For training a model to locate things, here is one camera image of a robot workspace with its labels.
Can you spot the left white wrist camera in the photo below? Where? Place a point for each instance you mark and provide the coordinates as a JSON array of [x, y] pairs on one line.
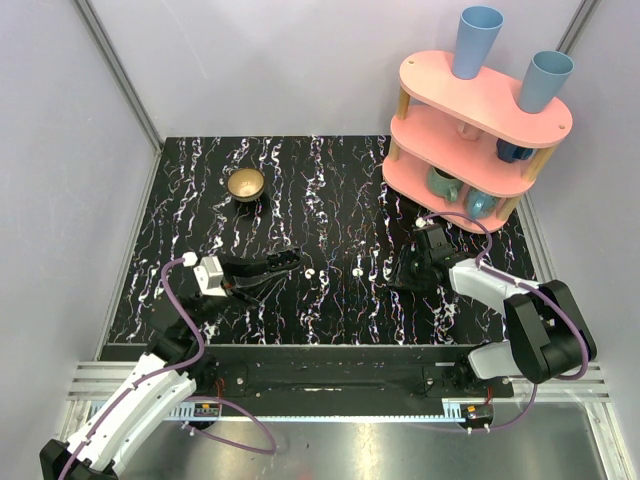
[[204, 269]]

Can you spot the dark blue mug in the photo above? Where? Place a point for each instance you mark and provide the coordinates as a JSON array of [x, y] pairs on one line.
[[510, 153]]

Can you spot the brown ceramic bowl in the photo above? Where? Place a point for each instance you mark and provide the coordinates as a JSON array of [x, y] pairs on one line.
[[246, 185]]

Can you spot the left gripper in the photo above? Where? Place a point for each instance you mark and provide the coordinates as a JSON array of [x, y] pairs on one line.
[[232, 279]]

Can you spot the right blue plastic cup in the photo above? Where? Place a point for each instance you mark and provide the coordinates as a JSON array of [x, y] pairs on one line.
[[546, 74]]

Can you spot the green ceramic mug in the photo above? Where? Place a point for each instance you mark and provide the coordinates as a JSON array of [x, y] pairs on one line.
[[443, 185]]

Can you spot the light blue ceramic mug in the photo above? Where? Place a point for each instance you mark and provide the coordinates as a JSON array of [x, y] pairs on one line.
[[479, 204]]

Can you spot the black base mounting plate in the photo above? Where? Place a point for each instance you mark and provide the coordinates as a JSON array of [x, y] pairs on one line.
[[307, 377]]

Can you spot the pink three-tier shelf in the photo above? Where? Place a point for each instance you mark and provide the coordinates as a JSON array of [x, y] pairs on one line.
[[432, 102]]

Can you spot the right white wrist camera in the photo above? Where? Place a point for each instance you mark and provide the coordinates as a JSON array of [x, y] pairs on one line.
[[423, 222]]

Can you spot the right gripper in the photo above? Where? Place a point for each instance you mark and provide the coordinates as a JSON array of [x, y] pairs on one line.
[[400, 277]]

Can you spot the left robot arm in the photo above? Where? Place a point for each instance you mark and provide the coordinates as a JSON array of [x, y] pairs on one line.
[[176, 368]]

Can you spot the blue plastic cup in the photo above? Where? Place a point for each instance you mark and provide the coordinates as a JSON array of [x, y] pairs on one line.
[[478, 28], [546, 74]]

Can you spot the pink mug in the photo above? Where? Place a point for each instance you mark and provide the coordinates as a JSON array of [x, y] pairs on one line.
[[468, 132]]

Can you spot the left blue plastic cup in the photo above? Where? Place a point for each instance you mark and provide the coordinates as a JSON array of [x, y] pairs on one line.
[[478, 28]]

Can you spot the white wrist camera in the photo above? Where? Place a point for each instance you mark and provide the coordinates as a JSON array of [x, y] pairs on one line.
[[423, 222], [204, 269]]

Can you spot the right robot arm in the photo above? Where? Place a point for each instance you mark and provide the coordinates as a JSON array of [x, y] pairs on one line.
[[547, 336]]

